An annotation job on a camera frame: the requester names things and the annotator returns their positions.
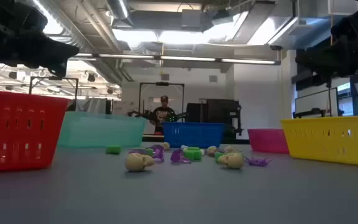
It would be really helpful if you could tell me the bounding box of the teal translucent plastic bin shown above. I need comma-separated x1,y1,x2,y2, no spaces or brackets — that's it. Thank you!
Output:
57,111,147,148

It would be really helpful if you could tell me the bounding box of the pink plastic bowl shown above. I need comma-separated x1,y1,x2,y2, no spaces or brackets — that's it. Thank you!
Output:
247,128,290,155

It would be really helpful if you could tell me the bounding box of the purple plastic witch hat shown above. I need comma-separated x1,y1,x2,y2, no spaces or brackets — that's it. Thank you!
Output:
170,148,192,165
128,147,146,156
150,149,166,163

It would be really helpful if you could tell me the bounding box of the blue plastic basket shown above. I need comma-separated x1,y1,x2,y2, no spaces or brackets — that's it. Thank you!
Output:
162,121,227,149

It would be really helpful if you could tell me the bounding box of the white board with frame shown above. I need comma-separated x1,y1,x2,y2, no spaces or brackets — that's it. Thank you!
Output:
294,87,339,118

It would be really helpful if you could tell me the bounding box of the person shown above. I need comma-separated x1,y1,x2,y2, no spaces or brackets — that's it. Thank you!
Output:
150,95,178,135

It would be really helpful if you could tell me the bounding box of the black background machine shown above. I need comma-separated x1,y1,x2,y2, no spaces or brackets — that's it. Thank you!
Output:
185,98,244,141

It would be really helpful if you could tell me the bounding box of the red plastic basket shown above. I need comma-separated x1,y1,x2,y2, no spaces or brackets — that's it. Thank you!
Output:
0,89,71,172

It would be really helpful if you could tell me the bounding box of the yellow plastic basket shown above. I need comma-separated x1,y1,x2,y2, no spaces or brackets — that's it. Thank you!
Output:
280,115,358,169

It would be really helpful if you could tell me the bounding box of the green toy block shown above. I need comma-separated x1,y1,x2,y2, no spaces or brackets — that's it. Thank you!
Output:
182,146,203,162

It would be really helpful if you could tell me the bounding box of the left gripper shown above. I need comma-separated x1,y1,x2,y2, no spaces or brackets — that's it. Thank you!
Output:
9,0,80,77

